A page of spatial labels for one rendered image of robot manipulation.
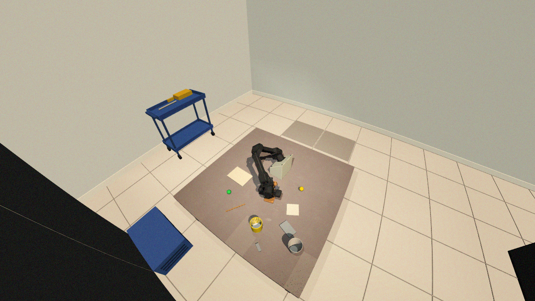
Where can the yellow cup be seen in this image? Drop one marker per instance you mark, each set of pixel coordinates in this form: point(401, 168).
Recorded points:
point(256, 224)

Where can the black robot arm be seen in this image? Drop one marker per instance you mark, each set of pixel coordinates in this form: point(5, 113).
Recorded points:
point(262, 174)

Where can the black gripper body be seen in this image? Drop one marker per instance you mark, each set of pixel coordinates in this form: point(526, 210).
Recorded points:
point(277, 192)

